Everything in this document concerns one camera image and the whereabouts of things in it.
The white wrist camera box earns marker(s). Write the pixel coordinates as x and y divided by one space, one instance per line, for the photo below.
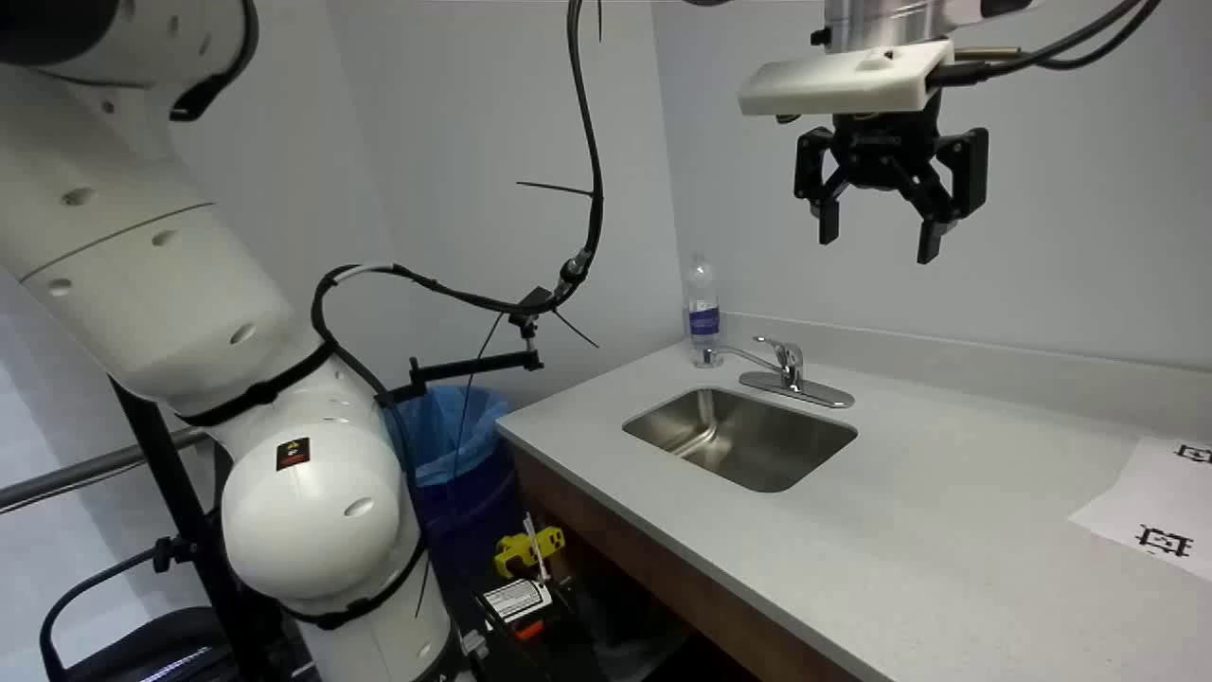
848 76

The black chair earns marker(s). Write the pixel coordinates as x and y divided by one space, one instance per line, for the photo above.
138 644

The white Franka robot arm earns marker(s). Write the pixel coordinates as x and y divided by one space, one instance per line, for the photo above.
138 268

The small black mounted camera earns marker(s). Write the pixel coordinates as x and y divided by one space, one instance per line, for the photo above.
532 305

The clear plastic water bottle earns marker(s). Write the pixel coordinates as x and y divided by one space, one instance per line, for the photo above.
704 314

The yellow tool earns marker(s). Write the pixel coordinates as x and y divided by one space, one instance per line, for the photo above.
532 552

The white labelled device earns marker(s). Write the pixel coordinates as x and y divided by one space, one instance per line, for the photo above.
517 598

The grey metal rail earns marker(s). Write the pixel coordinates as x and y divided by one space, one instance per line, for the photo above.
90 472

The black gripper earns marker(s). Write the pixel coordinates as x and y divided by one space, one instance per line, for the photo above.
890 150

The black stand pole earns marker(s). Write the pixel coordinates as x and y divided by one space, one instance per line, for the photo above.
193 516

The chrome sink faucet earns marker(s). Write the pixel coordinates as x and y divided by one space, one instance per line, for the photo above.
792 376

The blue trash bin with liner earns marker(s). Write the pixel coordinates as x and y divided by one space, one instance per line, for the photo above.
456 468

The white paper with markers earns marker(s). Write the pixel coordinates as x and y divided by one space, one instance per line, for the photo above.
1153 504

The stainless steel sink basin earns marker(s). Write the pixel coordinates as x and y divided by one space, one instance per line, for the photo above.
744 439

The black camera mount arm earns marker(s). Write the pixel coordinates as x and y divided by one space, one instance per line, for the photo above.
477 369

